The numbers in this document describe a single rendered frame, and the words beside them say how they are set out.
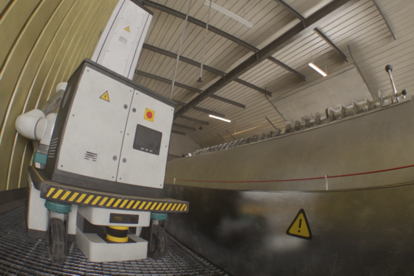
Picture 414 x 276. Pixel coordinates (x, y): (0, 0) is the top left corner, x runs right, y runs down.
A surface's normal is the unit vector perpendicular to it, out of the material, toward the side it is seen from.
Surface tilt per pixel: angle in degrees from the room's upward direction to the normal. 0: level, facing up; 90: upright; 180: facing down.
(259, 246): 90
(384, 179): 75
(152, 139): 90
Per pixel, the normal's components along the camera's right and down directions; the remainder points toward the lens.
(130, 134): 0.77, -0.13
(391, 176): -0.80, -0.51
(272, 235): -0.87, -0.24
